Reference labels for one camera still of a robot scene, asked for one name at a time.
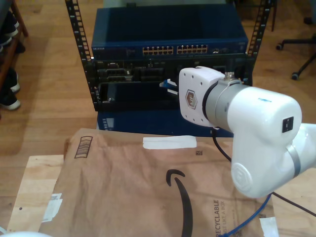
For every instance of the black rack server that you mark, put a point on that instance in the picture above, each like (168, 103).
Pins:
(153, 71)

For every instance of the blue base box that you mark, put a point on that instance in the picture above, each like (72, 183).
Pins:
(148, 121)

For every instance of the long white tape strip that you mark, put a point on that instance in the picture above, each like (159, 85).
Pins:
(170, 142)

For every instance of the black metal leg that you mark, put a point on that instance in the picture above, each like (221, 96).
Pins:
(273, 14)

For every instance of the black office chair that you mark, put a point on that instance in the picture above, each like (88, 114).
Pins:
(296, 40)

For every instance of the brown packing paper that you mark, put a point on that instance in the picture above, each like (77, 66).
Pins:
(123, 209)

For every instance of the brown wooden chair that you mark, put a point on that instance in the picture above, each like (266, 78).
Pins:
(22, 22)

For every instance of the white tape patch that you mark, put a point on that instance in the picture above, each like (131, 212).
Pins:
(269, 225)

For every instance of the person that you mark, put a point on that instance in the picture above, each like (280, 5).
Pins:
(10, 98)

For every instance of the white tape with label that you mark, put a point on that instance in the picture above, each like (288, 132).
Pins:
(53, 209)

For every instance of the blue network switch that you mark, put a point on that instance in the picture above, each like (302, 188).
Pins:
(172, 24)

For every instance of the black rack frame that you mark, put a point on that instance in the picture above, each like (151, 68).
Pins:
(79, 29)

